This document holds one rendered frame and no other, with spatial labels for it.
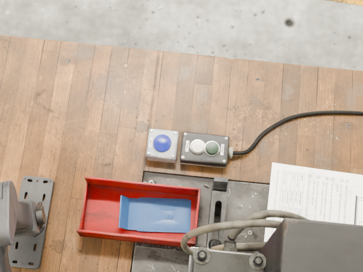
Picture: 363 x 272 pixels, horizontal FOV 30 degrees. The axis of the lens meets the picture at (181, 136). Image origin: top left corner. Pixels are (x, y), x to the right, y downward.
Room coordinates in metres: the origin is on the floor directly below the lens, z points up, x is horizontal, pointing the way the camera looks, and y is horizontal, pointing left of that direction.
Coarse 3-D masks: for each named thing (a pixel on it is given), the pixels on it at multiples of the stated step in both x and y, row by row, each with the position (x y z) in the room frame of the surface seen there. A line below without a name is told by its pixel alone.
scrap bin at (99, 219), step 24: (96, 192) 0.35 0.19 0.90; (120, 192) 0.35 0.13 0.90; (144, 192) 0.35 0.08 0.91; (168, 192) 0.35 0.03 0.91; (192, 192) 0.35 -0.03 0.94; (96, 216) 0.30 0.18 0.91; (192, 216) 0.30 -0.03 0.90; (120, 240) 0.25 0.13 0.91; (144, 240) 0.24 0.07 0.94; (168, 240) 0.24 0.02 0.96; (192, 240) 0.25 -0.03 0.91
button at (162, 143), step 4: (160, 136) 0.47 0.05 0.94; (164, 136) 0.47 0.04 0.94; (156, 140) 0.46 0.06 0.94; (160, 140) 0.46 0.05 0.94; (164, 140) 0.46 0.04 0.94; (168, 140) 0.46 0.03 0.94; (156, 144) 0.45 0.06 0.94; (160, 144) 0.45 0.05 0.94; (164, 144) 0.45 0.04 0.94; (168, 144) 0.45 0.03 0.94; (156, 148) 0.44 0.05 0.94; (160, 148) 0.44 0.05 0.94; (164, 148) 0.44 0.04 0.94; (168, 148) 0.45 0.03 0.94
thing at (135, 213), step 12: (120, 204) 0.32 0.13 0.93; (132, 204) 0.32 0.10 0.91; (144, 204) 0.33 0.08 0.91; (156, 204) 0.33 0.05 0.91; (168, 204) 0.33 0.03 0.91; (180, 204) 0.33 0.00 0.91; (120, 216) 0.29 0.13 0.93; (132, 216) 0.30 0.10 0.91; (144, 216) 0.30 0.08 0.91; (156, 216) 0.30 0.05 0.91; (180, 216) 0.30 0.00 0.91; (132, 228) 0.27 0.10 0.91; (144, 228) 0.27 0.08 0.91; (156, 228) 0.27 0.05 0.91; (168, 228) 0.27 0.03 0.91; (180, 228) 0.27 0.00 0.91
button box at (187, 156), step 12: (288, 120) 0.53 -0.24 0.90; (264, 132) 0.50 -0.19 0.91; (204, 144) 0.46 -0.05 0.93; (228, 144) 0.46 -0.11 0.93; (252, 144) 0.47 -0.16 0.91; (180, 156) 0.43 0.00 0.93; (192, 156) 0.43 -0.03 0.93; (204, 156) 0.43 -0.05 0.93; (216, 156) 0.43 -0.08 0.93; (228, 156) 0.44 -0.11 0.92
